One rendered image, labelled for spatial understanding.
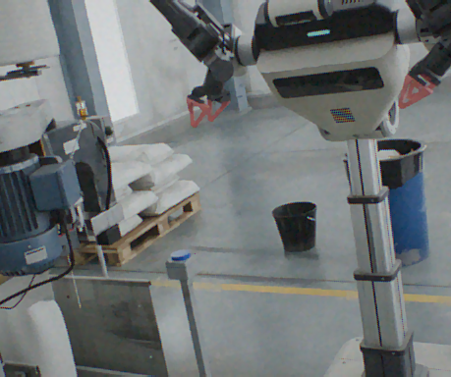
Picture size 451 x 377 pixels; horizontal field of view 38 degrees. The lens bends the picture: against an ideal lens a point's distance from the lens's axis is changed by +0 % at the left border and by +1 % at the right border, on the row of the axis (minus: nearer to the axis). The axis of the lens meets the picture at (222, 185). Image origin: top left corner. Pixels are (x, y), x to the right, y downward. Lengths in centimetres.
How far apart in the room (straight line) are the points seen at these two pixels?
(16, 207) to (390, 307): 122
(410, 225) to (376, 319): 167
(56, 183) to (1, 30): 35
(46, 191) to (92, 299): 105
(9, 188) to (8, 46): 31
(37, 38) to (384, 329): 137
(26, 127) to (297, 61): 75
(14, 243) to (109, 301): 97
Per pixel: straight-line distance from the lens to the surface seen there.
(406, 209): 377
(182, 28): 169
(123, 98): 857
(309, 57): 179
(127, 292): 232
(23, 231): 148
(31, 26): 153
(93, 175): 192
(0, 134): 142
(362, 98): 183
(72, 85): 785
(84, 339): 257
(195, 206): 547
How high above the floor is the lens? 156
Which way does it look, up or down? 15 degrees down
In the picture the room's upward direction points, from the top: 10 degrees counter-clockwise
